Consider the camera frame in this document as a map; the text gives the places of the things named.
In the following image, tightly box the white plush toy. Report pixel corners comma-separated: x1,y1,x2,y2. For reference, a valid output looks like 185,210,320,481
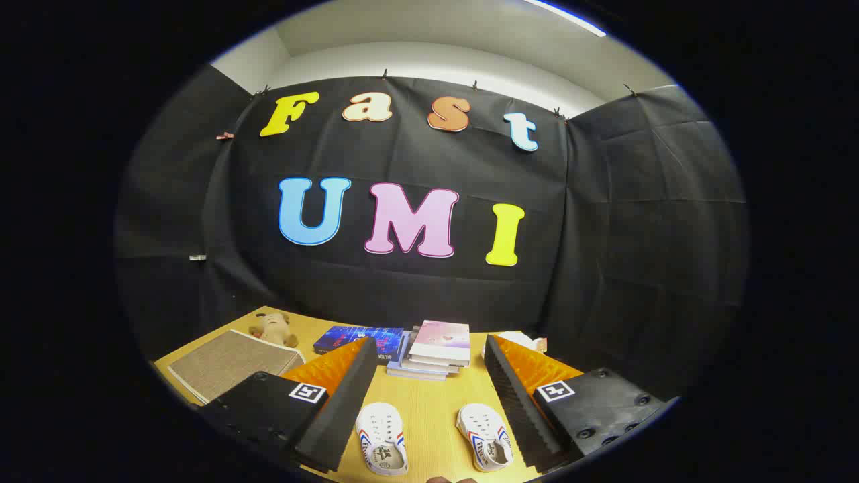
500,331,548,354

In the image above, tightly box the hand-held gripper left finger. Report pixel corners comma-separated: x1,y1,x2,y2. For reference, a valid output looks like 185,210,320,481
198,337,380,474

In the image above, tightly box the brown plush toy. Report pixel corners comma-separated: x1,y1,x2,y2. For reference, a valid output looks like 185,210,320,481
250,312,299,348

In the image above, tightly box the beige fabric storage box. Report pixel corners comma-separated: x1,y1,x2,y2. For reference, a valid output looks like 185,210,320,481
166,329,306,405

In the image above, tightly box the white striped canvas shoe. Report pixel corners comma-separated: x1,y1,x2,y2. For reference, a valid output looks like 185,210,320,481
456,402,515,472
355,402,409,477

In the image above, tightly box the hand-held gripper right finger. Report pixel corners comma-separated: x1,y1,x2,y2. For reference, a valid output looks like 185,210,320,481
483,334,680,474

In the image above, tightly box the dark blue book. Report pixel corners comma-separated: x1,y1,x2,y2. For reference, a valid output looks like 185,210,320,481
313,326,405,363

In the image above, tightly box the light blue book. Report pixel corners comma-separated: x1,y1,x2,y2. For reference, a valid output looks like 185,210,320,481
387,332,449,382

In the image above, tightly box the black backdrop cloth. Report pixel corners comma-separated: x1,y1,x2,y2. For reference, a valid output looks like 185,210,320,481
114,64,749,403

